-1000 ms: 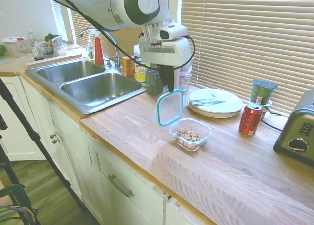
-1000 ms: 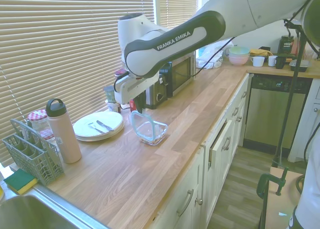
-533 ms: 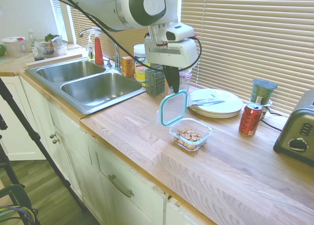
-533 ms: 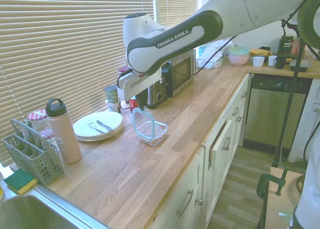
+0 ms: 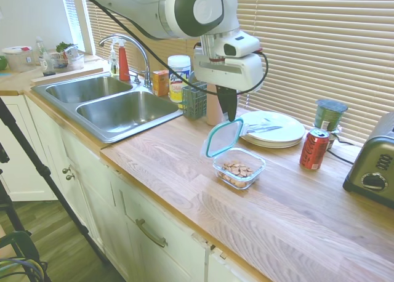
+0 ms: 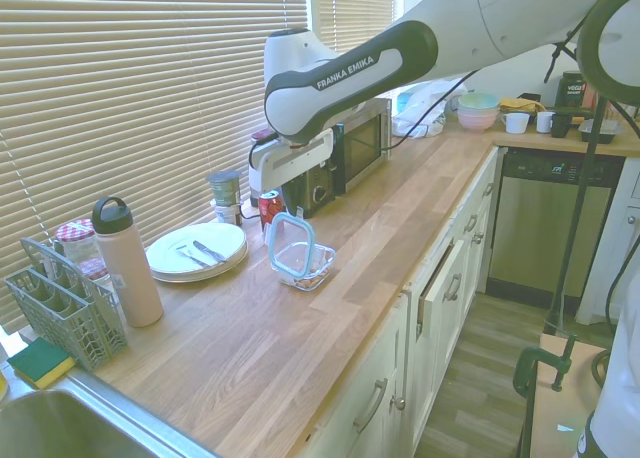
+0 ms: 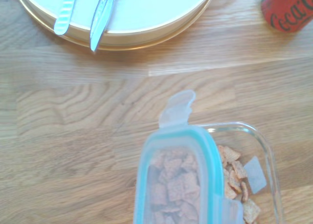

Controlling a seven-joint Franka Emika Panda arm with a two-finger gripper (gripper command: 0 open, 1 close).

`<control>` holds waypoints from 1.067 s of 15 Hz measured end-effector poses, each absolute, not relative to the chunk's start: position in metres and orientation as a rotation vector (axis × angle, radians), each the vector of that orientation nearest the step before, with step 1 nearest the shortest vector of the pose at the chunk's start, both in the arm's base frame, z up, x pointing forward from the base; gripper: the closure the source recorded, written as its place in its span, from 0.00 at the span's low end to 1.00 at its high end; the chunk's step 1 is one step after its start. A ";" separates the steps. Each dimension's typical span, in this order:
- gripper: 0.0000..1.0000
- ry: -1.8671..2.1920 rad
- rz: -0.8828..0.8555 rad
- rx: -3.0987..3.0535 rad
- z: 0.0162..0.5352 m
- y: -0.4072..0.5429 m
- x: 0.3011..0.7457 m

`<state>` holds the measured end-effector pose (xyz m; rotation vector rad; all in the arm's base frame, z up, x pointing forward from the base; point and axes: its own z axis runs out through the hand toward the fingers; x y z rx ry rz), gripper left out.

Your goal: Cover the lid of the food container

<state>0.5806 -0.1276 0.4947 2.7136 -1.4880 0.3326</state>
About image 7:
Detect clear lid with teal seal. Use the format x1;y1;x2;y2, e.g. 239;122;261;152
133;89;245;224

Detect glass food container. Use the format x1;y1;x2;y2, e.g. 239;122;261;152
190;121;285;224

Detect white plate with gold rim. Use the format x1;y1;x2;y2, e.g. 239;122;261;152
13;0;218;51

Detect square cereal pieces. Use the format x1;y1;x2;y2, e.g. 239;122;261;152
146;145;262;224

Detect silver table knife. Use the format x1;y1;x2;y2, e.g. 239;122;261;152
89;0;116;52

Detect red Coca-Cola can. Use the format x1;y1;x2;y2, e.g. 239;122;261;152
260;0;313;34

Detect silver ribbed cutlery handle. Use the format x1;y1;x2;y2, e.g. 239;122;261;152
53;0;79;36

